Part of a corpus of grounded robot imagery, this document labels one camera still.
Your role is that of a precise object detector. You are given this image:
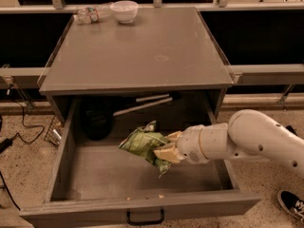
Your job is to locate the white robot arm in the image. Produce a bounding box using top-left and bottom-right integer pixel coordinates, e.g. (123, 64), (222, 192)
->
(154, 109), (304, 178)

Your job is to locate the black power cable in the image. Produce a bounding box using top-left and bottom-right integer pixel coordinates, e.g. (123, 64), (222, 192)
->
(0, 85), (47, 211)

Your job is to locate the clear plastic water bottle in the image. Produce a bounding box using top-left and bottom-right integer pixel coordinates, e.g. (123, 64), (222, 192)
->
(73, 3), (112, 25)

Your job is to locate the wire mesh basket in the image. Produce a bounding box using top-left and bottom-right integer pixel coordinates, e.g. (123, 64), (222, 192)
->
(45, 116), (64, 148)

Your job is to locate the white bowl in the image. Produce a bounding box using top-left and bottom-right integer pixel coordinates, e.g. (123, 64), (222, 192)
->
(110, 0), (139, 24)

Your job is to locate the black drawer handle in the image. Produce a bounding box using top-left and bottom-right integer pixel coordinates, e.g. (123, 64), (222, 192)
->
(126, 209), (165, 226)

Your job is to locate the black pan with grey handle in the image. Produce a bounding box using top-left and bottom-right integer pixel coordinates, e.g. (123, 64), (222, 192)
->
(79, 92), (181, 141)

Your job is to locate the green jalapeno chip bag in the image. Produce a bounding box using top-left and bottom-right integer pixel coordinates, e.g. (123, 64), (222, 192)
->
(119, 121), (171, 177)

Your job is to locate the grey drawer cabinet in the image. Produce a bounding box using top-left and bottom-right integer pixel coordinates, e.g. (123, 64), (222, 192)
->
(40, 8), (233, 121)

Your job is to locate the open grey top drawer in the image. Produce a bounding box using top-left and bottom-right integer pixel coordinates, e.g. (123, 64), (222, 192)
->
(20, 92), (260, 228)

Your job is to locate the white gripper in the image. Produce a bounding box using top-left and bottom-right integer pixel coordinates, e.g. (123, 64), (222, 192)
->
(153, 124), (209, 164)

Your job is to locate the black power adapter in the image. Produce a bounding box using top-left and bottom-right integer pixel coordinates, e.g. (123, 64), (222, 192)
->
(0, 139), (12, 153)

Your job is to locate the black and white sneaker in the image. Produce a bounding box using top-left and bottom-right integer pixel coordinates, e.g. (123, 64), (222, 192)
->
(277, 190), (304, 224)

